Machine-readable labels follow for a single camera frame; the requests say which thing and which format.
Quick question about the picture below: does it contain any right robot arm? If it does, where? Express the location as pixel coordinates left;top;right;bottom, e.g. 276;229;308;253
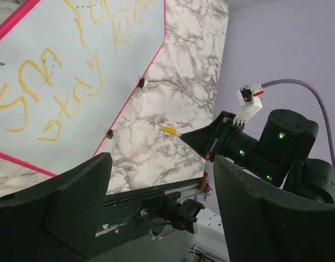
180;109;335;204

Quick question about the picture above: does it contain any brass cable connector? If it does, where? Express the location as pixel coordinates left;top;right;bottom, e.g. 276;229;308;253
198;170;212;195

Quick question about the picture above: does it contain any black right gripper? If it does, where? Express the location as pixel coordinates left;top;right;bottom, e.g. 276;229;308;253
180;111;258;164

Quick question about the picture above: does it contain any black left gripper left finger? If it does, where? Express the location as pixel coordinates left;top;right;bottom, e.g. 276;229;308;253
0;153;112;261

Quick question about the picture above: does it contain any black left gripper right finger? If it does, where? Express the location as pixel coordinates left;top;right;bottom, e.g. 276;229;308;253
213;156;335;261

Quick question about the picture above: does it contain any yellow marker cap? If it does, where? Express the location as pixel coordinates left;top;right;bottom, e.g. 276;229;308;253
161;126;177;136

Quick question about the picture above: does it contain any black whiteboard clip far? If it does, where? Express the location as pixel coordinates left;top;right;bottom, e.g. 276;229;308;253
137;78;145;89

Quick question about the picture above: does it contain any pink framed whiteboard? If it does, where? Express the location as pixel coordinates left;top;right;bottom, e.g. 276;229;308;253
0;1;166;176

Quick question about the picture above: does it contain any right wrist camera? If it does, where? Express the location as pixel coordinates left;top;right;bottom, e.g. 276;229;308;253
233;82;264;126

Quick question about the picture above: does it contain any black mounting rail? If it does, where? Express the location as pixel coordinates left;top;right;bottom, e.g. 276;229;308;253
95;178;205;249

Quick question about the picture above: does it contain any black whiteboard clip near corner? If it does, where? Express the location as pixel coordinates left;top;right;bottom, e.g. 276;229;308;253
106;129;113;139

